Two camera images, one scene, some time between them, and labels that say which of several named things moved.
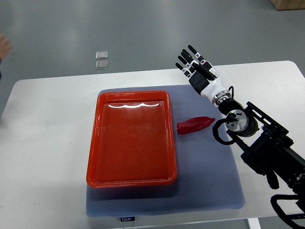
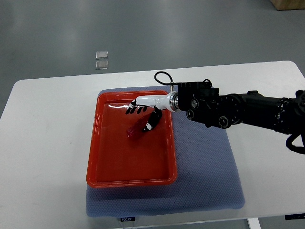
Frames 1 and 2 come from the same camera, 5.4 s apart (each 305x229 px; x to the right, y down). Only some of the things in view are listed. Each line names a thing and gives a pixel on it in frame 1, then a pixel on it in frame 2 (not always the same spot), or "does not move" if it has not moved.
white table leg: [254, 223] does not move
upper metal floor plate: [101, 55] does not move
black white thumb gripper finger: [203, 71] -> [153, 119]
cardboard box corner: [288, 5] does not move
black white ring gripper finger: [188, 65] -> [132, 110]
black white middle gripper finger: [187, 55] -> [139, 109]
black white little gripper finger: [184, 70] -> [129, 109]
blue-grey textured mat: [207, 178] does not move
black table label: [127, 219] does not move
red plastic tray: [132, 142] does not move
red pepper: [194, 124] -> [135, 130]
